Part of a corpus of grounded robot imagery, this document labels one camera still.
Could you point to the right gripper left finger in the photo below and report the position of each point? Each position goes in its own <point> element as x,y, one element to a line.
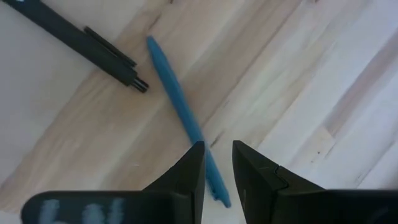
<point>183,193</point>

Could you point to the blue pen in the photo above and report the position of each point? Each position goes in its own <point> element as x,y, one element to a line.
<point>174,90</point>

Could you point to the black pen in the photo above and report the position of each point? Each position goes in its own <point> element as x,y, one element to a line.
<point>77,40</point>

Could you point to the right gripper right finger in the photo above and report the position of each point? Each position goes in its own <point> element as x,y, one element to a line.
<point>261,193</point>

